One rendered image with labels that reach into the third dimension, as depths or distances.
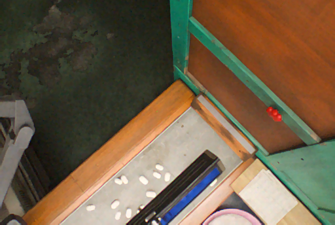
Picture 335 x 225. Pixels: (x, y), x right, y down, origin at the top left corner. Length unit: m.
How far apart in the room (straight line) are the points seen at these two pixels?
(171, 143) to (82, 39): 1.30
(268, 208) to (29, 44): 1.94
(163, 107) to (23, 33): 1.53
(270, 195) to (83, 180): 0.71
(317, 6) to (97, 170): 0.97
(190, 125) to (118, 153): 0.31
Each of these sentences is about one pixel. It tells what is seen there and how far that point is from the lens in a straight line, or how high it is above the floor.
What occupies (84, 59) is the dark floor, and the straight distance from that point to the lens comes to 2.20.
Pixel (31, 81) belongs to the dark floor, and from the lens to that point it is 2.29.
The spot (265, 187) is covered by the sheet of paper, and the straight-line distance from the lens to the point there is 1.19.
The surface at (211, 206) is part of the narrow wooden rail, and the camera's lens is 1.17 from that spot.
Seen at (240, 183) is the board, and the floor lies 0.78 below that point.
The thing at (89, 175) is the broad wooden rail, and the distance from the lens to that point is 1.21.
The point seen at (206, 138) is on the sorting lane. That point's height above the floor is 0.74.
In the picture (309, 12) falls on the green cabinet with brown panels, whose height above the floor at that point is 1.56.
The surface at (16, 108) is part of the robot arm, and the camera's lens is 0.95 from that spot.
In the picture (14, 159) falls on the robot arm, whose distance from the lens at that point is 1.03.
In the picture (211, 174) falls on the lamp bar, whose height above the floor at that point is 1.09.
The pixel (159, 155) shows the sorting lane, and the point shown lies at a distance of 1.19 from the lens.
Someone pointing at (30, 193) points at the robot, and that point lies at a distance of 1.75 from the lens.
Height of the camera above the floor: 1.93
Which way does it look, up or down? 75 degrees down
